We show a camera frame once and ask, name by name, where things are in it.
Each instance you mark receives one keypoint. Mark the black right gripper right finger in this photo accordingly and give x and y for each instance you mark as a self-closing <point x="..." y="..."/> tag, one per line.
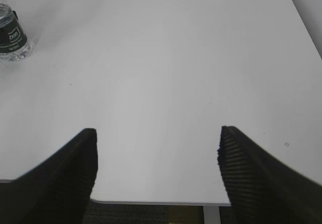
<point x="262" y="189"/>

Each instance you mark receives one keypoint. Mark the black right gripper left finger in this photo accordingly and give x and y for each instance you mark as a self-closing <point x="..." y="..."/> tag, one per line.
<point x="57" y="190"/>

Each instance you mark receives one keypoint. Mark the clear Cestbon water bottle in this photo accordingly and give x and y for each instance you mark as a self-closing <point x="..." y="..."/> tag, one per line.
<point x="15" y="44"/>

